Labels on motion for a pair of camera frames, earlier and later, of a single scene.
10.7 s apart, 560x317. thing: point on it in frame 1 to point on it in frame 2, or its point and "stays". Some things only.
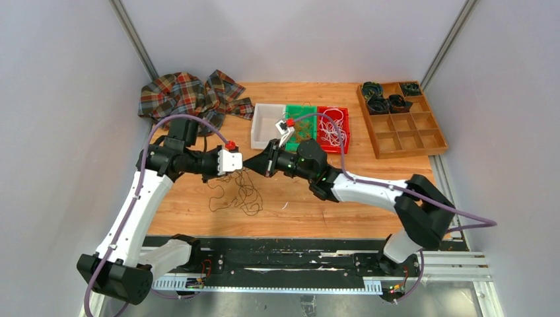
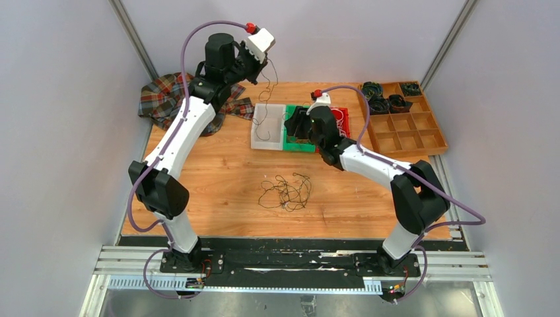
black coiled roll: (397, 104) stays
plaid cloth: (183, 94) stays
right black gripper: (266, 162) to (295, 124)
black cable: (239, 187) to (290, 193)
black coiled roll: (370, 88) stays
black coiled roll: (411, 89) stays
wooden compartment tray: (403, 134) stays
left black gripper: (214, 174) to (258, 66)
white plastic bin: (263, 126) stays
